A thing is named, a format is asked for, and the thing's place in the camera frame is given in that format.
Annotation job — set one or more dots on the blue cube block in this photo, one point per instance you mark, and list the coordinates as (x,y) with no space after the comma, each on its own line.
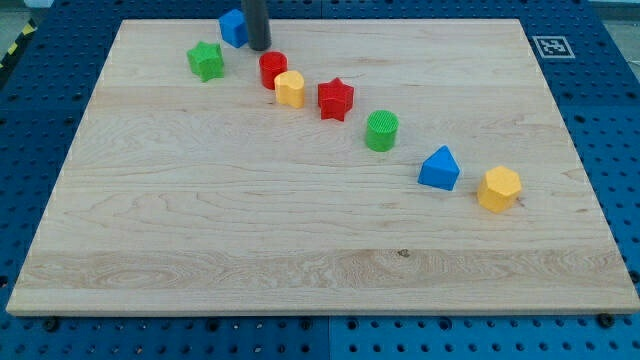
(233,28)

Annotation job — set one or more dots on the red star block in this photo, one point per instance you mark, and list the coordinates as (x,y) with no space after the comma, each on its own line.
(335,99)

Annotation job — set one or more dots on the green star block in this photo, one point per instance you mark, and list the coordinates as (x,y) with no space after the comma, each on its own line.
(206,61)

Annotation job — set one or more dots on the green cylinder block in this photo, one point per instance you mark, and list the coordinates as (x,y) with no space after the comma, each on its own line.
(382,126)

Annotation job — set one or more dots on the yellow heart block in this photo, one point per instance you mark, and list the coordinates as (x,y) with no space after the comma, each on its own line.
(290,89)

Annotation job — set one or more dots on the blue pentagon house block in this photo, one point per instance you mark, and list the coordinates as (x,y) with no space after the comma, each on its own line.
(439,170)

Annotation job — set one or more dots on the red cylinder block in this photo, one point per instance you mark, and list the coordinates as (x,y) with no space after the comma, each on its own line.
(272,64)

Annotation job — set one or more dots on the yellow hexagon block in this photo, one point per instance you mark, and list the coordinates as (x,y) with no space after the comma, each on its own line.
(499,189)

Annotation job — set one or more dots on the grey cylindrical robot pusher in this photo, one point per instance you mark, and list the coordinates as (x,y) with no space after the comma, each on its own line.
(257,24)

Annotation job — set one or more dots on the white fiducial marker tag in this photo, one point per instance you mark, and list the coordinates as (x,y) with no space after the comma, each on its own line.
(553,47)

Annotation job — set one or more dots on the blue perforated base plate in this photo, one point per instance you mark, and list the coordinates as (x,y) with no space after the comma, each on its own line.
(46,85)

